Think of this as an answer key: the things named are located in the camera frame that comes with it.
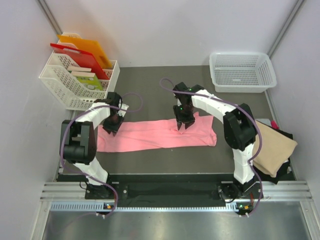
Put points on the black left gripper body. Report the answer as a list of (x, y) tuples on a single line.
[(113, 122)]

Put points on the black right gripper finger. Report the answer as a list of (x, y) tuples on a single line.
[(187, 125), (179, 125)]

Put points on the white perforated plastic basket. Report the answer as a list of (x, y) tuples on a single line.
[(241, 72)]

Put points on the pink t shirt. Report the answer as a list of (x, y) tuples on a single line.
[(157, 134)]

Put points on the magenta folded garment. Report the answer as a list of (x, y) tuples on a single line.
[(274, 125)]

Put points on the beige folded t shirt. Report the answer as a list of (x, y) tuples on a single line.
[(275, 151)]

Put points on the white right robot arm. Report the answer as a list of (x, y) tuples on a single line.
[(238, 127)]

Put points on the white file organizer rack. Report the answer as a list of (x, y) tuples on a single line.
[(66, 88)]

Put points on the orange plastic folder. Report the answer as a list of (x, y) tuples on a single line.
[(88, 45)]

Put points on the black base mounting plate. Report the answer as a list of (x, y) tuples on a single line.
[(179, 190)]

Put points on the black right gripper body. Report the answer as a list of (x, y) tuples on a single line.
[(183, 114)]

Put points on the white blue folded garment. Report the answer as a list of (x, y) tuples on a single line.
[(264, 121)]

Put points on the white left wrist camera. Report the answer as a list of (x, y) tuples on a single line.
[(123, 110)]

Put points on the red plastic folder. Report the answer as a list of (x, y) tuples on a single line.
[(83, 58)]

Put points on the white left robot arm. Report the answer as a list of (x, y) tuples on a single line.
[(78, 141)]

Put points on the aluminium frame rail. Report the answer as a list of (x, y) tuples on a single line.
[(285, 210)]

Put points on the beige booklet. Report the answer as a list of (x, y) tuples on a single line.
[(81, 71)]

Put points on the green booklet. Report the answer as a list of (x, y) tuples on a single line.
[(91, 83)]

